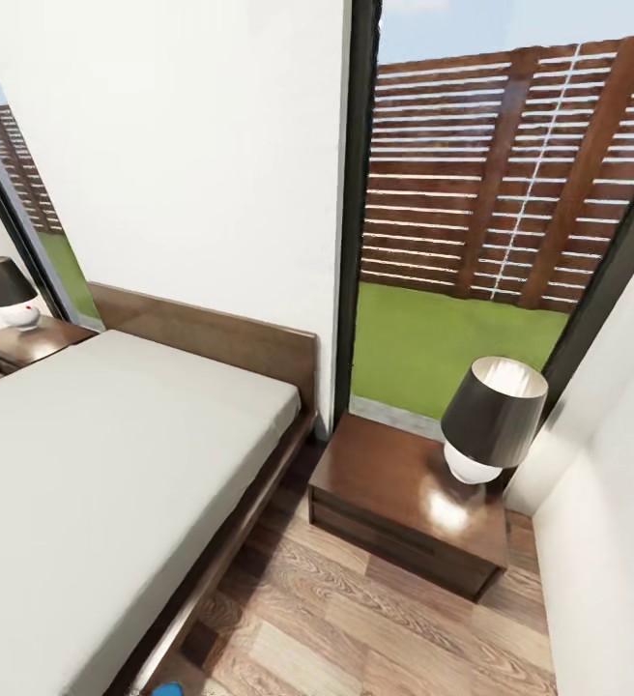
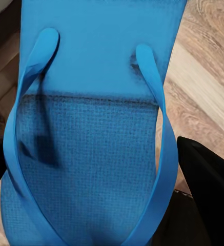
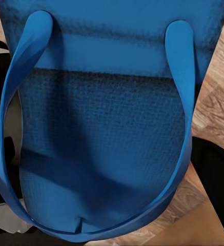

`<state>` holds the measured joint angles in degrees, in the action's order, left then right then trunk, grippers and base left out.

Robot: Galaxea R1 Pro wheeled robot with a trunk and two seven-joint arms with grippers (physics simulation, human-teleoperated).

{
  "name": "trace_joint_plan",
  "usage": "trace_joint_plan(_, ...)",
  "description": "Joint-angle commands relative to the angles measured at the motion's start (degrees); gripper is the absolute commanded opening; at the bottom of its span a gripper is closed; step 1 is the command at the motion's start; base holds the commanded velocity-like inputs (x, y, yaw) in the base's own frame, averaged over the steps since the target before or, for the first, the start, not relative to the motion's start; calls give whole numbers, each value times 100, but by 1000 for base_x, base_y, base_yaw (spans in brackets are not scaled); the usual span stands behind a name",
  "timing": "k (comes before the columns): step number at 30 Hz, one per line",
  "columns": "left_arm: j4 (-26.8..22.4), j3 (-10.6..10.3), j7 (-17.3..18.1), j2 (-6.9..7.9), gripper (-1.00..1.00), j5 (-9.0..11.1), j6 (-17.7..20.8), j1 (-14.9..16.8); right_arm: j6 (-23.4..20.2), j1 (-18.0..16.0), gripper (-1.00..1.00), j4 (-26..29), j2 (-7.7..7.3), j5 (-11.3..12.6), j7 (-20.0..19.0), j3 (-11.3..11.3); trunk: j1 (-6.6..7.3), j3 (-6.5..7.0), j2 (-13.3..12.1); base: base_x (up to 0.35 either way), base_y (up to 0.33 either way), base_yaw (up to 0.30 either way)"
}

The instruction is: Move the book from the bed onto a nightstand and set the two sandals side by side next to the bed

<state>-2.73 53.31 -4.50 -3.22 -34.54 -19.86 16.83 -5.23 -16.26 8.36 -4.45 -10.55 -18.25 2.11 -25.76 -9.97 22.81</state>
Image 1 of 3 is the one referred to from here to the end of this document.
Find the nightstand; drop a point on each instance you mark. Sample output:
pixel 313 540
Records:
pixel 391 493
pixel 19 349

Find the bed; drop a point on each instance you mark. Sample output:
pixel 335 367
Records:
pixel 132 468

